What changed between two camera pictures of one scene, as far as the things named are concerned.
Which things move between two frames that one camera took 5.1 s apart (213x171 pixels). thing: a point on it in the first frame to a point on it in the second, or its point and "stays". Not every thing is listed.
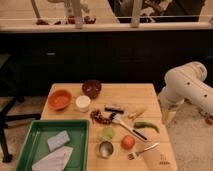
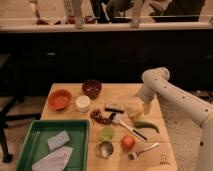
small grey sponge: x=59 y=140 stays
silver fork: x=133 y=155 stays
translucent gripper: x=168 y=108 to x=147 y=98
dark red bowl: x=91 y=88 stays
